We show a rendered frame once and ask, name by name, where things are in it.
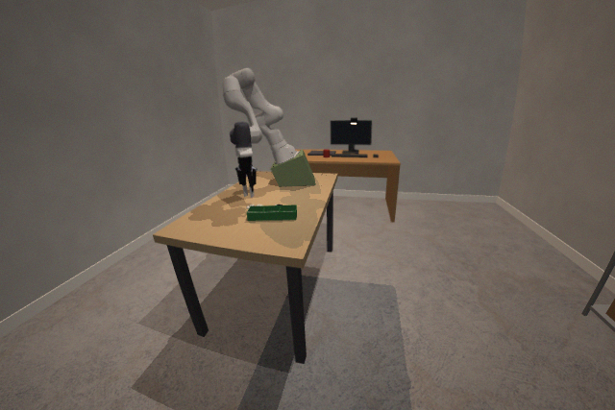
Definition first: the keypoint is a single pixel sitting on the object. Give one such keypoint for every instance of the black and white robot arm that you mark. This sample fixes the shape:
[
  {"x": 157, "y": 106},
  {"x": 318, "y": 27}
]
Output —
[{"x": 242, "y": 134}]

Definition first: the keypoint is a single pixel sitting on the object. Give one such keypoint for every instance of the green three-compartment bin rack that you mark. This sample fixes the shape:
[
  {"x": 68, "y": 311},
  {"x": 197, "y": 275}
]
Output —
[{"x": 272, "y": 212}]

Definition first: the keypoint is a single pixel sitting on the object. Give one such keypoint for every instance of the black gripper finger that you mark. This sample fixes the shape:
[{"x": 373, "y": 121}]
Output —
[
  {"x": 242, "y": 180},
  {"x": 251, "y": 179}
]

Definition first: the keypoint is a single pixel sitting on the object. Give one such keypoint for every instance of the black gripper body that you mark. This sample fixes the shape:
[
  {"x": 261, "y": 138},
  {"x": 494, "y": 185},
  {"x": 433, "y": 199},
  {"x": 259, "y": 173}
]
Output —
[{"x": 248, "y": 161}]

